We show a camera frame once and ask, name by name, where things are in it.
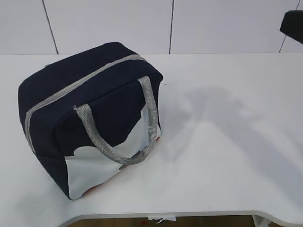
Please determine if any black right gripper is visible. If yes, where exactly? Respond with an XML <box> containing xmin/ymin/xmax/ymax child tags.
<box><xmin>280</xmin><ymin>10</ymin><xmax>303</xmax><ymax>44</ymax></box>

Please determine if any navy blue lunch bag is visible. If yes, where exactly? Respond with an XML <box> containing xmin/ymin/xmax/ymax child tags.
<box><xmin>18</xmin><ymin>42</ymin><xmax>163</xmax><ymax>200</ymax></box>

